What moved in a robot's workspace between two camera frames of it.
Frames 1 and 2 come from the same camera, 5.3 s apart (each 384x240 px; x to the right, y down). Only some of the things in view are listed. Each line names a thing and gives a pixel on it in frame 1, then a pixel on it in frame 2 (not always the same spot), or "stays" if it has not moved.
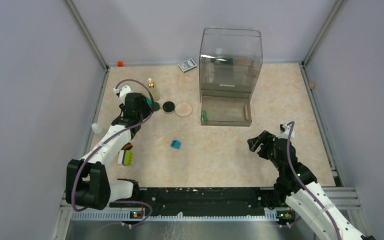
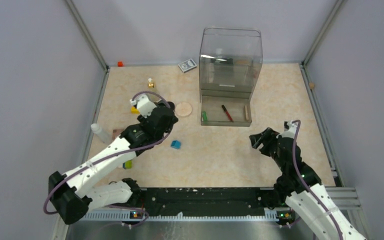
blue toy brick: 176,144 stays
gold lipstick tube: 246,116 stays
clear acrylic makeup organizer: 230,61 stays
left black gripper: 147,109 → 142,118
